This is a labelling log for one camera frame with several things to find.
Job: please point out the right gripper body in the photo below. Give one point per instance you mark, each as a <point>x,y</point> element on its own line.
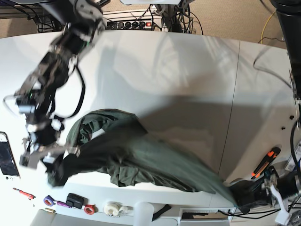
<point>42,140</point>

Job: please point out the dark green t-shirt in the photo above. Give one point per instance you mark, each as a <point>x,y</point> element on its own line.
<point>114,142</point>

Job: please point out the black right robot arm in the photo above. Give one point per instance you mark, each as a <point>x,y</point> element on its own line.
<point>83,22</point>

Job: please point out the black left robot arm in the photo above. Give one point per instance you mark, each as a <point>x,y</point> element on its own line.
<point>289,16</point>

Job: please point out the white handheld game console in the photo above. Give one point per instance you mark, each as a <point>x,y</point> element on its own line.
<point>8,165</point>

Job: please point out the red screwdriver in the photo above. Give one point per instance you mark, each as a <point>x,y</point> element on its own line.
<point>28,195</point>

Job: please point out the purple tape roll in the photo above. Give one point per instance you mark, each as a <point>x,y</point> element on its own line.
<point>49,201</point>

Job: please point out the purple marker pen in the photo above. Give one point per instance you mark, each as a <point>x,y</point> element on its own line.
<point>62,204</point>

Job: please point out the brass bullet-shaped piece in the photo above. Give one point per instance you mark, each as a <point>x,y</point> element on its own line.
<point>49,210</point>

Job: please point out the red tape roll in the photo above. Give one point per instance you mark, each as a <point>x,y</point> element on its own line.
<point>90,209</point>

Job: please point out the white tape roll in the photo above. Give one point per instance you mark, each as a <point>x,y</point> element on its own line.
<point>112,208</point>

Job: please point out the translucent plastic cup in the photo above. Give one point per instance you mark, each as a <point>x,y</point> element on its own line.
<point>143,214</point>

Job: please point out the black power strip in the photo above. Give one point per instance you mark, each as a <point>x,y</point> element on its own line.
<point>129,25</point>

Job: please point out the teal black power drill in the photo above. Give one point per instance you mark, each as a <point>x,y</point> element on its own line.
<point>250,194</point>

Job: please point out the orange black utility knife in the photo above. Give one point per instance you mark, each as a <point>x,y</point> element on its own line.
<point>265,162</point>

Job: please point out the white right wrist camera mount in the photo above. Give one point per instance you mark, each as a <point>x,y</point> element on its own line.
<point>31,160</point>

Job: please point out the black action camera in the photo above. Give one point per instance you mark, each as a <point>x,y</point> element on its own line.
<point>75,201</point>

